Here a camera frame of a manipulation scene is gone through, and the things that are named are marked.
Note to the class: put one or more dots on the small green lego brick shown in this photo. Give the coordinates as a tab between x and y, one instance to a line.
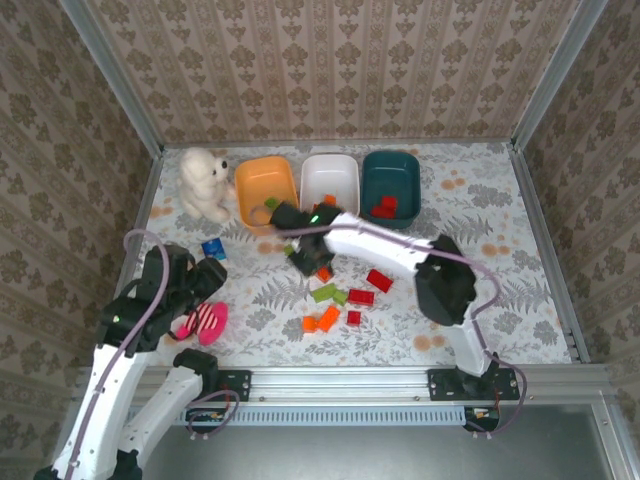
340	298

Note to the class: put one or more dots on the small red lego brick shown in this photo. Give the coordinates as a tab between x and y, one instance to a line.
354	317

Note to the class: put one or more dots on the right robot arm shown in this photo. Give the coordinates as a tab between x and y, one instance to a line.
380	242

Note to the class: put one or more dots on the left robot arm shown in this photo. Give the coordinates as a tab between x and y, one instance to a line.
105	400

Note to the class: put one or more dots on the small blue white carton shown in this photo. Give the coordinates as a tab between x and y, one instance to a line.
214	249

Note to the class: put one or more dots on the pink striped soft toy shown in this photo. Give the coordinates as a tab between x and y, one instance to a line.
207	322

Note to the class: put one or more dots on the long red lego brick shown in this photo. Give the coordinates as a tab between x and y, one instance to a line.
361	296

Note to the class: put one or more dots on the white plastic bin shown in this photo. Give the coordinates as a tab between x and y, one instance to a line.
330	175

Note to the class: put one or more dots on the small orange lego brick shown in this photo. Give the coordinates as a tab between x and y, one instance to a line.
310	324

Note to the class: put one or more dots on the peach plastic bin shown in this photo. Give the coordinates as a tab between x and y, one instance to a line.
265	175

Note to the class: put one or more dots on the white teddy bear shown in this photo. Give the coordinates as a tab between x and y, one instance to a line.
202	182

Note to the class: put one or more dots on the teal plastic bin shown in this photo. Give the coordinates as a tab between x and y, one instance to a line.
391	172

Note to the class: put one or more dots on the aluminium front beam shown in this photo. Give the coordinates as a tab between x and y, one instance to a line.
340	382

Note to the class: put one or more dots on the grey metal sheet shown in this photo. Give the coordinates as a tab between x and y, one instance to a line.
350	455

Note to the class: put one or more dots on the aluminium side rail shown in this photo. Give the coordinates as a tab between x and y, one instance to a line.
549	250
146	202

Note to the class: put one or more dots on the aluminium corner post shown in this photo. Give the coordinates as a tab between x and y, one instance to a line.
560	75
112	80

